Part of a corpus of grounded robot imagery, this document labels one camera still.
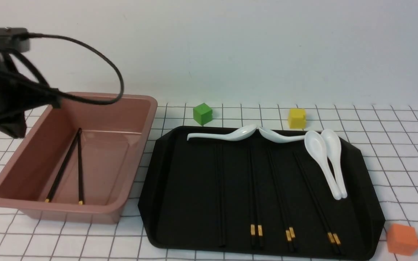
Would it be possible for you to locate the white spoon upright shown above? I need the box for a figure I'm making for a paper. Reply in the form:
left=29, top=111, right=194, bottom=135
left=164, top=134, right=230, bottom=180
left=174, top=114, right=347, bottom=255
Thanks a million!
left=321, top=129, right=347, bottom=199
left=304, top=130, right=342, bottom=200

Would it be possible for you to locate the pink rectangular plastic bin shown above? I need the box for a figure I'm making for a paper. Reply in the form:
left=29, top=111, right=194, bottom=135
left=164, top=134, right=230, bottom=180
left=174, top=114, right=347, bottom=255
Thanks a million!
left=0, top=95, right=158, bottom=224

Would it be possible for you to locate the black cable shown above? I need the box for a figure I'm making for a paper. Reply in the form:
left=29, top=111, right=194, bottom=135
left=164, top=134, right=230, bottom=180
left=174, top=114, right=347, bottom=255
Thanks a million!
left=0, top=33, right=125, bottom=106

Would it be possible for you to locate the white spoon upright right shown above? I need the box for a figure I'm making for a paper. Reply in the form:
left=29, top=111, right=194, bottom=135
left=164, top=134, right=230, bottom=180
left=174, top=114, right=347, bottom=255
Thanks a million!
left=321, top=129, right=347, bottom=199

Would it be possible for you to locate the black serving tray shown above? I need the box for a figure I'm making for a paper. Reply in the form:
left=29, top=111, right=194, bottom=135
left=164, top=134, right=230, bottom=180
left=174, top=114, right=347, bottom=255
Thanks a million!
left=138, top=126, right=385, bottom=260

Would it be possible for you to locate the black chopstick gold band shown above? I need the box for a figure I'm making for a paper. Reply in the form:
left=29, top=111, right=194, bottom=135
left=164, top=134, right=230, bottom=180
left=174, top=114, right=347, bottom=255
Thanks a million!
left=293, top=152, right=339, bottom=254
left=270, top=149, right=297, bottom=253
left=77, top=128, right=84, bottom=205
left=250, top=144, right=264, bottom=249
left=45, top=128, right=82, bottom=203
left=247, top=145, right=257, bottom=249
left=296, top=151, right=344, bottom=253
left=266, top=148, right=295, bottom=253

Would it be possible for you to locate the yellow cube block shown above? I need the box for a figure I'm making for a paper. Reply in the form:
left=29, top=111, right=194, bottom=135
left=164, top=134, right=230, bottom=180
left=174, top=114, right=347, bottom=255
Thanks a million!
left=287, top=108, right=307, bottom=129

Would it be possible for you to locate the white spoon far left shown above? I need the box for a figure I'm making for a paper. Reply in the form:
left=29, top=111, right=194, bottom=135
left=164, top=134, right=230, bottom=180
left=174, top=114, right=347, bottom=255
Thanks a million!
left=187, top=124, right=258, bottom=141

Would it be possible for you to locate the green cube block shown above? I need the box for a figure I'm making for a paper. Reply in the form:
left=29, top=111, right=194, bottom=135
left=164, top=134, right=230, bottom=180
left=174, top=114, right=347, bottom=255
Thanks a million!
left=193, top=103, right=213, bottom=126

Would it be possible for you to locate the orange cube block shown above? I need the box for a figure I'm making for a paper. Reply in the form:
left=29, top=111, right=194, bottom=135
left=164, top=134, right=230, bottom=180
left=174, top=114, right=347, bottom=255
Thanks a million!
left=386, top=223, right=418, bottom=256

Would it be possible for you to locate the white spoon upright left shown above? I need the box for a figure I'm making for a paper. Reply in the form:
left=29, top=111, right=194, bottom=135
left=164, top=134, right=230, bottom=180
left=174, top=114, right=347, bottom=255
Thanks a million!
left=304, top=130, right=342, bottom=200

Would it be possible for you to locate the white spoon centre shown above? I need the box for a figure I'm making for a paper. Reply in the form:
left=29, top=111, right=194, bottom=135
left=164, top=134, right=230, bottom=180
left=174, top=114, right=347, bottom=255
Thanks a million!
left=258, top=126, right=305, bottom=144

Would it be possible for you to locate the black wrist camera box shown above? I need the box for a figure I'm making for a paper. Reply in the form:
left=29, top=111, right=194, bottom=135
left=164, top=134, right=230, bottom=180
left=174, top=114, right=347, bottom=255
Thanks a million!
left=0, top=28, right=30, bottom=53

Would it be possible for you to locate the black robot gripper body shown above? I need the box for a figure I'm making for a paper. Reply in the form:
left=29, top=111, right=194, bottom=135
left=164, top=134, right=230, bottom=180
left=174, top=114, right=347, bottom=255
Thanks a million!
left=0, top=49, right=60, bottom=138

